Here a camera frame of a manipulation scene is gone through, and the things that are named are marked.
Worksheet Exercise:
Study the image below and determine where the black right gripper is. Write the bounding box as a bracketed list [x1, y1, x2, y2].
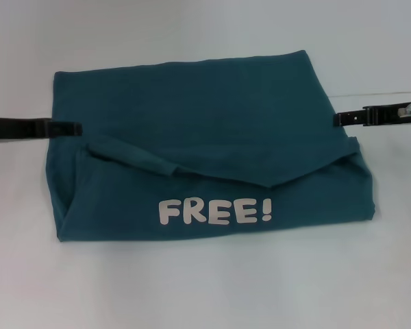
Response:
[334, 100, 411, 127]

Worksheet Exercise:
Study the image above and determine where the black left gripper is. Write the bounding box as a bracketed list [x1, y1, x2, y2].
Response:
[0, 116, 83, 141]

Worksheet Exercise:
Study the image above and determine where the teal blue t-shirt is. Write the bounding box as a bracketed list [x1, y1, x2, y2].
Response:
[43, 49, 377, 245]

